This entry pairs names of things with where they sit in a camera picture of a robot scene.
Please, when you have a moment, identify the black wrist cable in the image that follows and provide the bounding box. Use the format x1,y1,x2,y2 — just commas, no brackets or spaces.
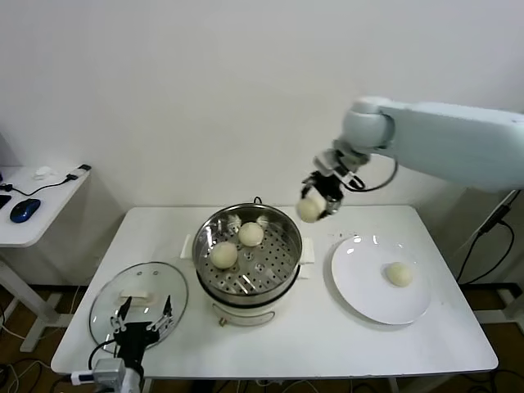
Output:
350,156,399,193
87,340,118,372

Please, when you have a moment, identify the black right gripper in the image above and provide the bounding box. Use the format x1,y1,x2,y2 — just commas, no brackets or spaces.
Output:
300,171,346,221

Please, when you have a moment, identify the black cable with adapter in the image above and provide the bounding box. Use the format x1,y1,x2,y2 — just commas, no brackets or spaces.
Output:
456,192,516,286

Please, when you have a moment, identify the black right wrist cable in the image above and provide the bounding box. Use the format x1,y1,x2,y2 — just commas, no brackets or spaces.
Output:
350,156,399,193

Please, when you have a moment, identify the white steamed baozi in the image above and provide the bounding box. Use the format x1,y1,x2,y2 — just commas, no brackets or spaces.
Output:
237,221,265,247
383,262,414,287
296,195,328,224
210,241,238,270

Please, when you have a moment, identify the cream electric cooker base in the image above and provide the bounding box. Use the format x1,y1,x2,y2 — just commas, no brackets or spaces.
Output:
181,233,317,328

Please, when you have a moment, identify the black desk cable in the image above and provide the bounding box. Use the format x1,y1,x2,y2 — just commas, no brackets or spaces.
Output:
0,174,79,197

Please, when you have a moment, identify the round white plate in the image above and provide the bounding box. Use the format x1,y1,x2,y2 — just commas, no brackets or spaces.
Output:
330,235,434,327

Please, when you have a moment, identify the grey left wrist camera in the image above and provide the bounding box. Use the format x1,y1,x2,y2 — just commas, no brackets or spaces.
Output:
70,359,127,388

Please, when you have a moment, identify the white side desk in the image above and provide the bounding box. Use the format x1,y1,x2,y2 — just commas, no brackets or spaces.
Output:
0,165,93,353

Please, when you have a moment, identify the blue computer mouse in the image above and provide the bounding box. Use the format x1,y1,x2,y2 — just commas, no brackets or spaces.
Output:
10,198,42,224

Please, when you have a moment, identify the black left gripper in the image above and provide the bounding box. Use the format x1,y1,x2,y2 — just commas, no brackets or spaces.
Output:
108,295,174,368

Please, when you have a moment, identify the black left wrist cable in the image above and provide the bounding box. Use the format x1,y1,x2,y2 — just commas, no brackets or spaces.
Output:
87,340,118,372

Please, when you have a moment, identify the white hanging cable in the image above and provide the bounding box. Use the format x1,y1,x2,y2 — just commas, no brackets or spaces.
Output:
457,190,516,253

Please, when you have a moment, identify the round glass pot lid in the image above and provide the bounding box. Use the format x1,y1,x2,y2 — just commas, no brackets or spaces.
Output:
88,261,189,353

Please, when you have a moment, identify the perforated steel steamer basket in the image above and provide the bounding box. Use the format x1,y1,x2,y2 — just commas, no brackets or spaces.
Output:
192,203,304,308

